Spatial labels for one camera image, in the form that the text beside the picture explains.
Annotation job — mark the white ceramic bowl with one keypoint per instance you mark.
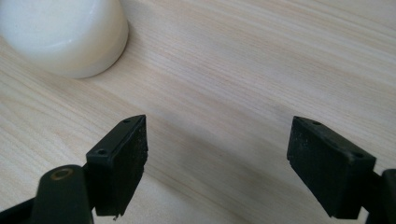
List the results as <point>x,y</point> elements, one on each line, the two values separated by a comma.
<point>62,34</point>

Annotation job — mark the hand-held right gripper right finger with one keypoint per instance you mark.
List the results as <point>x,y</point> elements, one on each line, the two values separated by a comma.
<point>327,168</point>

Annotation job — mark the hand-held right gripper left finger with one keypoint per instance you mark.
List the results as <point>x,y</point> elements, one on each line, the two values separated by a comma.
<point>120,174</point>

